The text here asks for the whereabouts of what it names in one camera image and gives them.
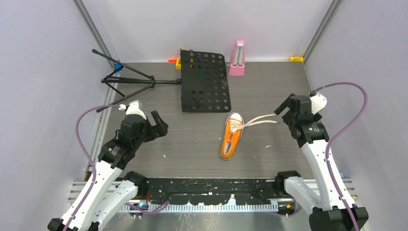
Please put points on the aluminium frame rail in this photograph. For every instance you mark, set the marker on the aluminium frame rail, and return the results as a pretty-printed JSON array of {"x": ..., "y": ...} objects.
[{"x": 273, "y": 206}]

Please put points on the white shoelace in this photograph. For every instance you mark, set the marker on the white shoelace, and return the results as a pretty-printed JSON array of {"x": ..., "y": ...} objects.
[{"x": 255, "y": 122}]

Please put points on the orange canvas sneaker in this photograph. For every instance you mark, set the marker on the orange canvas sneaker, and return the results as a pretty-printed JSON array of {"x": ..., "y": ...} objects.
[{"x": 232, "y": 134}]

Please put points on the blue clip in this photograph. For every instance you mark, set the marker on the blue clip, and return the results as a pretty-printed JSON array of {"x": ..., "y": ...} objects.
[{"x": 118, "y": 67}]

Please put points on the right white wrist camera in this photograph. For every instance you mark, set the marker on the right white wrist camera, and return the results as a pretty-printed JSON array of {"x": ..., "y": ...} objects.
[{"x": 318, "y": 102}]

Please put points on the yellow corner block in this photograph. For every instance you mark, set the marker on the yellow corner block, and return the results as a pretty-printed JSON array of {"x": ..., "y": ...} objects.
[{"x": 296, "y": 59}]

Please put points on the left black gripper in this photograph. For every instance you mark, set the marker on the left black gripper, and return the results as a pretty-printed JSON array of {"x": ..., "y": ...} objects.
[{"x": 157, "y": 130}]

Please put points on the yellow orange toy block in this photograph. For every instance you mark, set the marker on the yellow orange toy block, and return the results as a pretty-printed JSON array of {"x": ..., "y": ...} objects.
[{"x": 177, "y": 62}]

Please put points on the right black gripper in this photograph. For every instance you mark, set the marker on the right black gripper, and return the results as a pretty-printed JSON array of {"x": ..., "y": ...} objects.
[{"x": 286, "y": 103}]

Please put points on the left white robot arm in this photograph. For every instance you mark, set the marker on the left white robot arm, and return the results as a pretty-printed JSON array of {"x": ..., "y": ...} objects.
[{"x": 93, "y": 208}]

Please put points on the black tripod stand legs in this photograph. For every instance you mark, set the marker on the black tripod stand legs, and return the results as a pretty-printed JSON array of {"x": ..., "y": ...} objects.
[{"x": 111, "y": 79}]

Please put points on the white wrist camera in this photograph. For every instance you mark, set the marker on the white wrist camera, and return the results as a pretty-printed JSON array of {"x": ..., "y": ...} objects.
[
  {"x": 318, "y": 102},
  {"x": 133, "y": 108}
]

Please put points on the black perforated music stand desk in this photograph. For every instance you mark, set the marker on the black perforated music stand desk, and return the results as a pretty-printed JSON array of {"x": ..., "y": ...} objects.
[{"x": 204, "y": 82}]

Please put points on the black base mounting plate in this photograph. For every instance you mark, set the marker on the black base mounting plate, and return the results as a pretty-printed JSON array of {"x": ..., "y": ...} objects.
[{"x": 210, "y": 191}]

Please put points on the pink metronome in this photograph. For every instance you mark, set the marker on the pink metronome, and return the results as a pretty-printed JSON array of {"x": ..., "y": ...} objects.
[{"x": 237, "y": 62}]

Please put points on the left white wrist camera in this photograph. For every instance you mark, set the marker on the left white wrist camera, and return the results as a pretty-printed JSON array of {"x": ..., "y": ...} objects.
[{"x": 133, "y": 108}]

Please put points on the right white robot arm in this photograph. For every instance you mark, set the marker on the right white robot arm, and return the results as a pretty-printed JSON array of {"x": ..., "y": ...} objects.
[{"x": 332, "y": 208}]

